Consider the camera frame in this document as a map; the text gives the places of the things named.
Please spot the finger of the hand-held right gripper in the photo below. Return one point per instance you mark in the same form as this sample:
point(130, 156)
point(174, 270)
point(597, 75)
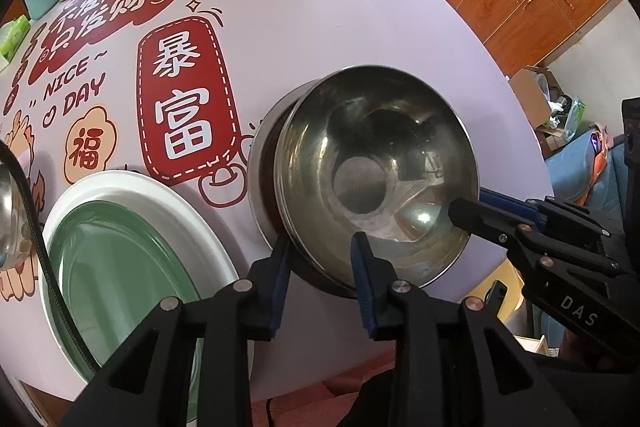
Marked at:
point(505, 202)
point(480, 219)

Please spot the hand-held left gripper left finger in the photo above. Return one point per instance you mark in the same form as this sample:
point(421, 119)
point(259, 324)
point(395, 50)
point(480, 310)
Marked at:
point(280, 287)

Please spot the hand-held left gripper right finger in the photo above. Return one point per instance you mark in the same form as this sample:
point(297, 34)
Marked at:
point(361, 287)

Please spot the large steel bowl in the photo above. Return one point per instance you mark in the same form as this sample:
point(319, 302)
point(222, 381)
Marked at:
point(260, 187)

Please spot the pink-sided steel bowl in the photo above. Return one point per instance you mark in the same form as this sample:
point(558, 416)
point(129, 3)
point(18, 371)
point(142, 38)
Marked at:
point(325, 147)

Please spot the green plate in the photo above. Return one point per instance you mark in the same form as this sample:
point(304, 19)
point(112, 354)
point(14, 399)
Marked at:
point(125, 267)

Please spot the large white plate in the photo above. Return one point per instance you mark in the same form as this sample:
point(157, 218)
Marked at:
point(150, 192)

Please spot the small steel bowl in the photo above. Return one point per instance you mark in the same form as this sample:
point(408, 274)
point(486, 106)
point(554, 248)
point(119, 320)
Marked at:
point(10, 207)

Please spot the blue upholstered chair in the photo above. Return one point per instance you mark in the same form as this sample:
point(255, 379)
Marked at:
point(575, 167)

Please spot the black flat device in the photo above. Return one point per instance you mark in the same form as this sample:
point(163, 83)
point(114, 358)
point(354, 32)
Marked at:
point(496, 302)

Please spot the yellow plastic chair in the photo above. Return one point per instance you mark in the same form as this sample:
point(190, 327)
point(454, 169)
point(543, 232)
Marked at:
point(477, 302)

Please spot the cardboard box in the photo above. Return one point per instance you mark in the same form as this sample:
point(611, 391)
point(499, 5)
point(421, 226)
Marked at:
point(525, 92)

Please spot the green tissue box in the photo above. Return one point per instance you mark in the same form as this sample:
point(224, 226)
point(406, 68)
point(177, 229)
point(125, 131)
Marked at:
point(12, 34)

